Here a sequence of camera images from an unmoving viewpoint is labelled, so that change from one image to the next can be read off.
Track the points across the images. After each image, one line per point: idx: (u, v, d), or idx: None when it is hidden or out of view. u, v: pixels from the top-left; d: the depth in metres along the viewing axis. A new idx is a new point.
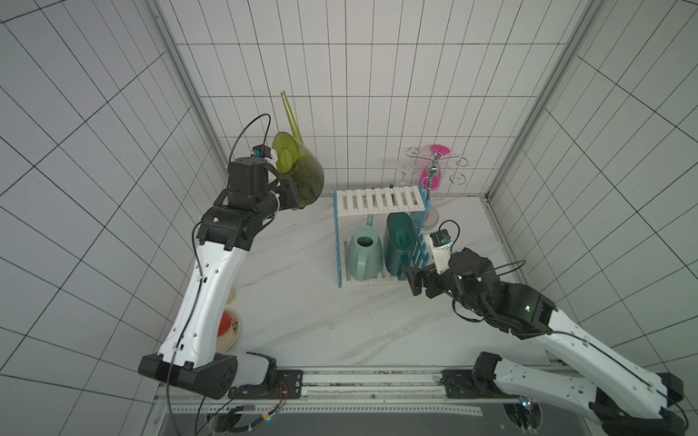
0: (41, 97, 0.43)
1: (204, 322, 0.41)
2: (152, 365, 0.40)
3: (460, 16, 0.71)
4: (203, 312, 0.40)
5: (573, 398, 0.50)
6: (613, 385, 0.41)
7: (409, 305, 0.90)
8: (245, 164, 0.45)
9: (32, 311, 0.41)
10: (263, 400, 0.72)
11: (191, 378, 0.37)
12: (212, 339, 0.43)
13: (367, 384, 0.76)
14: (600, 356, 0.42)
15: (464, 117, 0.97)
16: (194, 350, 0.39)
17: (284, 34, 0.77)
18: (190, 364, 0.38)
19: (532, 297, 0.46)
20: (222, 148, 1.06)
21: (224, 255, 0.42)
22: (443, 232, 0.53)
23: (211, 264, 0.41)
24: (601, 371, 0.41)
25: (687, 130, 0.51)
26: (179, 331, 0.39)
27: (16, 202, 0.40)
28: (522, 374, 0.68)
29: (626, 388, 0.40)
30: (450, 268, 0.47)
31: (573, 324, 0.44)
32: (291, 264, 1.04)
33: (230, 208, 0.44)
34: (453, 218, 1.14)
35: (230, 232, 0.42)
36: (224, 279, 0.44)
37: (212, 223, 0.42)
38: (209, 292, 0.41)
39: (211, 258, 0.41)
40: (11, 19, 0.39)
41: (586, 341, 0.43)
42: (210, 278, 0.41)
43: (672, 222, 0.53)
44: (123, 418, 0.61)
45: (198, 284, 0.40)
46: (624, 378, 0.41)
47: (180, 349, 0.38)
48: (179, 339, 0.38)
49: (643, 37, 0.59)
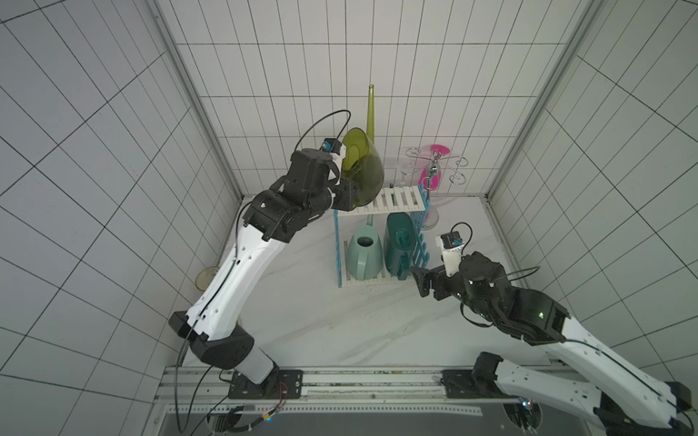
0: (40, 97, 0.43)
1: (224, 303, 0.41)
2: (179, 322, 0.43)
3: (460, 16, 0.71)
4: (225, 293, 0.41)
5: (577, 401, 0.50)
6: (621, 393, 0.42)
7: (409, 305, 0.90)
8: (309, 156, 0.43)
9: (32, 310, 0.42)
10: (263, 400, 0.72)
11: (202, 350, 0.39)
12: (234, 316, 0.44)
13: (367, 384, 0.76)
14: (612, 366, 0.42)
15: (464, 117, 0.97)
16: (211, 325, 0.40)
17: (284, 34, 0.77)
18: (205, 335, 0.40)
19: (546, 304, 0.45)
20: (222, 148, 1.06)
21: (261, 243, 0.41)
22: (455, 234, 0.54)
23: (245, 250, 0.41)
24: (611, 381, 0.41)
25: (687, 130, 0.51)
26: (205, 301, 0.40)
27: (16, 202, 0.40)
28: (523, 376, 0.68)
29: (635, 397, 0.40)
30: (462, 272, 0.46)
31: (586, 332, 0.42)
32: (291, 263, 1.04)
33: (282, 195, 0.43)
34: (453, 218, 1.14)
35: (270, 222, 0.40)
36: (254, 267, 0.43)
37: (260, 208, 0.41)
38: (236, 276, 0.41)
39: (248, 244, 0.40)
40: (12, 18, 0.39)
41: (599, 349, 0.43)
42: (242, 262, 0.41)
43: (672, 222, 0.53)
44: (123, 419, 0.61)
45: (231, 263, 0.41)
46: (636, 387, 0.41)
47: (202, 319, 0.40)
48: (204, 310, 0.40)
49: (643, 37, 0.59)
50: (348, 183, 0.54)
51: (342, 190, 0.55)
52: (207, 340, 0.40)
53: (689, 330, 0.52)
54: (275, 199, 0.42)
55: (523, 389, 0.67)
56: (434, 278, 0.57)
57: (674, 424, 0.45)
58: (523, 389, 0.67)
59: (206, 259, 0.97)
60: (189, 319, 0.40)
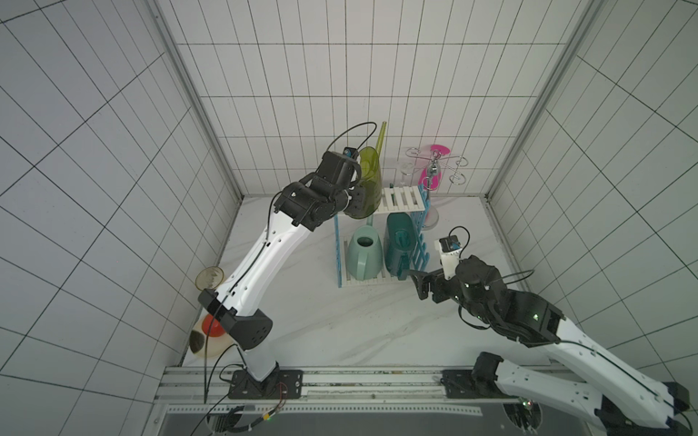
0: (41, 96, 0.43)
1: (256, 280, 0.45)
2: (208, 298, 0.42)
3: (460, 16, 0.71)
4: (256, 272, 0.44)
5: (578, 403, 0.50)
6: (616, 392, 0.42)
7: (408, 305, 0.90)
8: (342, 157, 0.49)
9: (32, 311, 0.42)
10: (263, 400, 0.72)
11: (231, 323, 0.42)
12: (259, 296, 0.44)
13: (367, 384, 0.76)
14: (607, 365, 0.42)
15: (464, 117, 0.97)
16: (242, 300, 0.43)
17: (284, 34, 0.77)
18: (234, 311, 0.43)
19: (539, 304, 0.46)
20: (222, 148, 1.06)
21: (291, 228, 0.44)
22: (453, 238, 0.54)
23: (276, 232, 0.44)
24: (607, 381, 0.42)
25: (687, 130, 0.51)
26: (235, 279, 0.43)
27: (15, 201, 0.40)
28: (524, 377, 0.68)
29: (631, 397, 0.41)
30: (457, 275, 0.48)
31: (582, 332, 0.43)
32: (291, 264, 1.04)
33: (310, 188, 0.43)
34: (453, 219, 1.13)
35: (300, 210, 0.44)
36: (284, 250, 0.47)
37: (290, 197, 0.45)
38: (268, 256, 0.44)
39: (279, 227, 0.44)
40: (11, 18, 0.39)
41: (594, 350, 0.43)
42: (272, 243, 0.44)
43: (672, 222, 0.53)
44: (123, 419, 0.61)
45: (261, 246, 0.44)
46: (633, 387, 0.41)
47: (232, 295, 0.43)
48: (233, 287, 0.43)
49: (643, 36, 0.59)
50: (362, 189, 0.60)
51: (353, 195, 0.61)
52: (235, 316, 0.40)
53: (689, 329, 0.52)
54: (305, 189, 0.46)
55: (523, 389, 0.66)
56: (433, 281, 0.58)
57: (673, 425, 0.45)
58: (523, 388, 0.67)
59: (206, 259, 0.97)
60: (216, 295, 0.43)
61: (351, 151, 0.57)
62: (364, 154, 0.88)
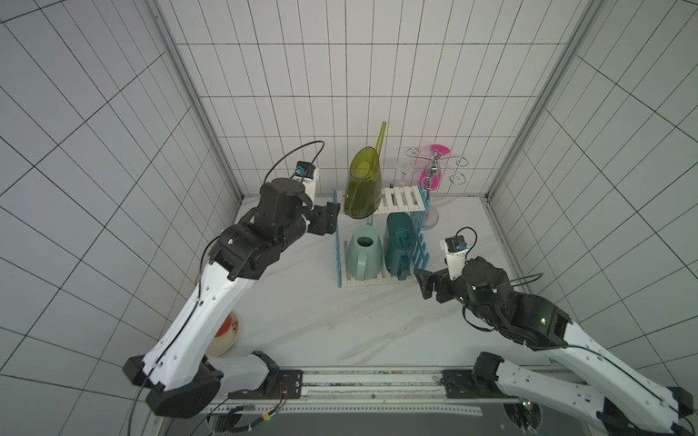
0: (40, 97, 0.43)
1: (184, 348, 0.39)
2: (134, 369, 0.41)
3: (460, 16, 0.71)
4: (185, 337, 0.38)
5: (579, 406, 0.50)
6: (621, 395, 0.42)
7: (409, 305, 0.90)
8: (276, 191, 0.41)
9: (33, 310, 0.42)
10: (263, 400, 0.72)
11: (156, 401, 0.36)
12: (194, 363, 0.45)
13: (368, 384, 0.76)
14: (610, 369, 0.42)
15: (465, 116, 0.97)
16: (168, 372, 0.37)
17: (284, 34, 0.77)
18: (162, 385, 0.37)
19: (546, 308, 0.46)
20: (222, 148, 1.06)
21: (225, 283, 0.39)
22: (460, 239, 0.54)
23: (209, 290, 0.38)
24: (613, 385, 0.42)
25: (687, 130, 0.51)
26: (164, 345, 0.37)
27: (15, 201, 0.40)
28: (526, 378, 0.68)
29: (635, 401, 0.41)
30: (463, 277, 0.47)
31: (588, 337, 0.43)
32: (291, 264, 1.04)
33: (249, 230, 0.42)
34: (453, 219, 1.13)
35: (237, 260, 0.38)
36: (217, 307, 0.40)
37: (226, 245, 0.39)
38: (198, 319, 0.38)
39: (212, 282, 0.38)
40: (11, 18, 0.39)
41: (601, 354, 0.43)
42: (204, 303, 0.38)
43: (671, 222, 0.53)
44: (124, 419, 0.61)
45: (194, 305, 0.38)
46: (637, 391, 0.41)
47: (158, 366, 0.37)
48: (161, 357, 0.37)
49: (643, 36, 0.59)
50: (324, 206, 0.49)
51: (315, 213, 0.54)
52: (163, 391, 0.37)
53: (688, 329, 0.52)
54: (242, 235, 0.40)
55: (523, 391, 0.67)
56: (438, 281, 0.57)
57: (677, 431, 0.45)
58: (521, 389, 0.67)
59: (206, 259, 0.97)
60: (144, 365, 0.37)
61: (303, 166, 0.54)
62: (363, 154, 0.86)
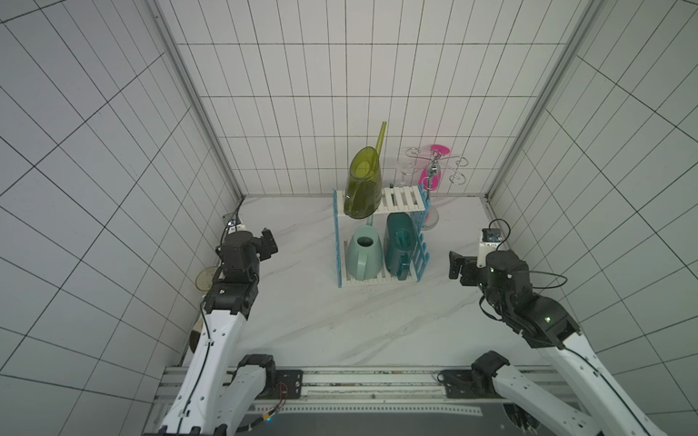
0: (40, 96, 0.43)
1: (211, 383, 0.43)
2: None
3: (460, 16, 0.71)
4: (209, 373, 0.43)
5: (568, 426, 0.49)
6: (609, 422, 0.41)
7: (408, 305, 0.90)
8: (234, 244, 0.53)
9: (33, 310, 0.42)
10: (263, 399, 0.72)
11: None
12: (214, 407, 0.50)
13: (368, 384, 0.76)
14: (603, 388, 0.42)
15: (465, 117, 0.97)
16: (202, 412, 0.40)
17: (284, 34, 0.77)
18: (197, 429, 0.39)
19: (557, 311, 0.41)
20: (222, 149, 1.06)
21: (229, 319, 0.48)
22: (495, 231, 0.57)
23: (218, 330, 0.47)
24: (598, 401, 0.41)
25: (687, 130, 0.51)
26: (184, 397, 0.40)
27: (16, 201, 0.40)
28: (524, 385, 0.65)
29: (621, 429, 0.40)
30: (488, 260, 0.50)
31: (593, 352, 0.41)
32: (291, 263, 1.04)
33: (227, 281, 0.53)
34: (453, 219, 1.13)
35: (234, 302, 0.50)
36: (229, 342, 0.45)
37: (218, 296, 0.50)
38: (216, 355, 0.45)
39: (219, 323, 0.47)
40: (12, 18, 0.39)
41: (599, 371, 0.43)
42: (217, 341, 0.46)
43: (672, 222, 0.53)
44: (124, 418, 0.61)
45: (204, 350, 0.44)
46: (623, 416, 0.40)
47: (185, 416, 0.39)
48: (184, 407, 0.39)
49: (643, 36, 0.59)
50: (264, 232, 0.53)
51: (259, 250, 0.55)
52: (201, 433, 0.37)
53: (688, 330, 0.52)
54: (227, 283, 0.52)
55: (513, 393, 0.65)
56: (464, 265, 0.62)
57: None
58: (514, 391, 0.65)
59: (206, 259, 0.97)
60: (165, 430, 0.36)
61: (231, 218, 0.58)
62: (363, 153, 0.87)
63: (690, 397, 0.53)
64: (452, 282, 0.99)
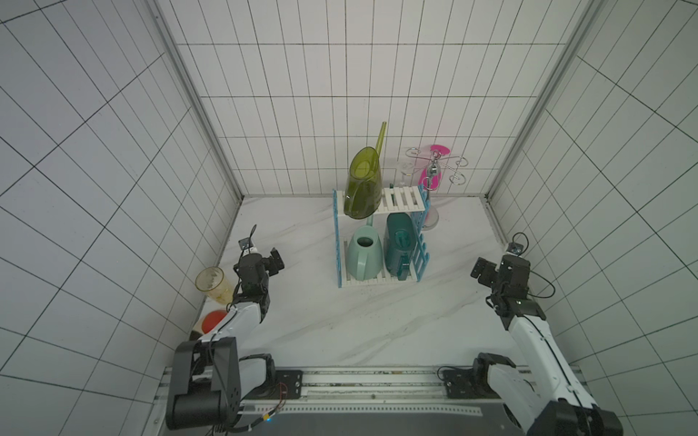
0: (40, 96, 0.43)
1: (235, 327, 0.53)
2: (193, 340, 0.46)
3: (460, 16, 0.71)
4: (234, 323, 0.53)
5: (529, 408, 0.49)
6: (541, 371, 0.46)
7: (408, 305, 0.90)
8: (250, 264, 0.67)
9: (33, 310, 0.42)
10: (263, 399, 0.72)
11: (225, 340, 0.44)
12: None
13: (368, 384, 0.76)
14: (543, 347, 0.50)
15: (464, 117, 0.97)
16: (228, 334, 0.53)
17: (284, 34, 0.77)
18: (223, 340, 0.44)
19: (532, 304, 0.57)
20: (222, 149, 1.06)
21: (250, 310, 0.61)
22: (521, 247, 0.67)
23: (244, 306, 0.59)
24: (537, 355, 0.49)
25: (687, 130, 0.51)
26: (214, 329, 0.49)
27: (16, 201, 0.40)
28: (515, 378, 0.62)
29: (547, 372, 0.46)
30: (504, 255, 0.65)
31: (549, 331, 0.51)
32: (291, 264, 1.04)
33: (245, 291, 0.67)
34: (453, 219, 1.13)
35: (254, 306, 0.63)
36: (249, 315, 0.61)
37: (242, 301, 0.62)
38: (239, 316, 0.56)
39: (243, 304, 0.60)
40: (11, 18, 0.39)
41: (547, 338, 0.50)
42: (241, 311, 0.57)
43: (671, 222, 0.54)
44: (124, 419, 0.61)
45: (232, 314, 0.55)
46: (553, 366, 0.47)
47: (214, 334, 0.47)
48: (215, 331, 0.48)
49: (643, 35, 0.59)
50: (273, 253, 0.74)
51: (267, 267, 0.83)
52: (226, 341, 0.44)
53: (689, 330, 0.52)
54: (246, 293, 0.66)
55: (508, 382, 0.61)
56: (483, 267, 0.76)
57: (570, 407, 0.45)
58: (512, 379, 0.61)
59: (206, 259, 0.97)
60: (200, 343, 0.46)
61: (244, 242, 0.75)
62: (364, 153, 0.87)
63: (690, 397, 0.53)
64: (452, 282, 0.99)
